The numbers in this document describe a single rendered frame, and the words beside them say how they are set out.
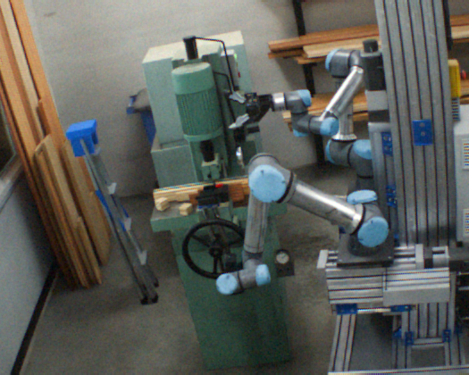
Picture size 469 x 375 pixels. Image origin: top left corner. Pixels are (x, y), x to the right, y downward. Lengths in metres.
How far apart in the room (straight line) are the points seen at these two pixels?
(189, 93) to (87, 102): 2.63
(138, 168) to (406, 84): 3.37
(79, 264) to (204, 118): 1.80
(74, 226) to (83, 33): 1.71
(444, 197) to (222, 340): 1.32
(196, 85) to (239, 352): 1.35
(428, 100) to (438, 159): 0.24
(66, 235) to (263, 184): 2.21
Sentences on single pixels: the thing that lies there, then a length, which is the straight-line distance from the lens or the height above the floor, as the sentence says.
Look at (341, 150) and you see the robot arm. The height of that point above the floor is 1.02.
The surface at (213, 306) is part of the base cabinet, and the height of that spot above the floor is 0.40.
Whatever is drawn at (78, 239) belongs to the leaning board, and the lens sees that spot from 4.13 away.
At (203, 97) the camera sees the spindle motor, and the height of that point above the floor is 1.39.
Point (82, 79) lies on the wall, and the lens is 5.16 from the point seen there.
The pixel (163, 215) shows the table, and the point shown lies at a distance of 2.82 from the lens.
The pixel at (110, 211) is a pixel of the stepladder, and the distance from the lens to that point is 3.63.
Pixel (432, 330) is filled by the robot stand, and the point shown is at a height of 0.27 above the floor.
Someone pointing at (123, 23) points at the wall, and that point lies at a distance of 5.01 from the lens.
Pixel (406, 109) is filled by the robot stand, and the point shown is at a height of 1.32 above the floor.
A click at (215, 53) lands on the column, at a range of 2.87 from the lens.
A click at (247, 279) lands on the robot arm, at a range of 2.28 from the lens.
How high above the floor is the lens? 2.09
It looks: 24 degrees down
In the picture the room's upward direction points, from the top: 11 degrees counter-clockwise
